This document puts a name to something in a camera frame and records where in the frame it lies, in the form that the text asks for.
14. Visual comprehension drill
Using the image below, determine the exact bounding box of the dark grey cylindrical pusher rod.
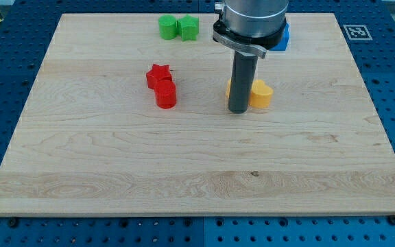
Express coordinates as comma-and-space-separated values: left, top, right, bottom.
228, 51, 258, 114

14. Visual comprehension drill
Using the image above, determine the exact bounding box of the yellow block behind rod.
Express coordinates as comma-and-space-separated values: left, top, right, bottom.
226, 79, 231, 99

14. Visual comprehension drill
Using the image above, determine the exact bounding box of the yellow heart block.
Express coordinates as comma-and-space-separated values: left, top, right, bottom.
249, 80, 274, 108

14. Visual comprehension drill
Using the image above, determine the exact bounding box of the blue block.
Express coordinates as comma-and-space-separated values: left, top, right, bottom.
270, 23, 290, 51

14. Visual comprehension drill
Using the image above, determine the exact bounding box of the green star block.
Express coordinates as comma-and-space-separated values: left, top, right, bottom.
177, 14, 200, 41

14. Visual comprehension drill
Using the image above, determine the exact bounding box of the red cylinder block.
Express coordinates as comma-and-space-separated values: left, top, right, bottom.
154, 80, 177, 109

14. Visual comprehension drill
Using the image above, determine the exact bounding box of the red star block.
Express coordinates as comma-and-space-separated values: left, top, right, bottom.
146, 64, 172, 89

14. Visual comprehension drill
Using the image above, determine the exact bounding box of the green cylinder block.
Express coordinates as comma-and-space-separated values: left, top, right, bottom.
158, 14, 177, 40

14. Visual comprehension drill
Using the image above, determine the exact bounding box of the white fiducial marker tag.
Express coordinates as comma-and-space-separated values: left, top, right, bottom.
343, 25, 372, 40

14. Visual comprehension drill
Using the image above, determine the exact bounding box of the light wooden board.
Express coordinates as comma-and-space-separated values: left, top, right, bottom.
0, 13, 395, 217

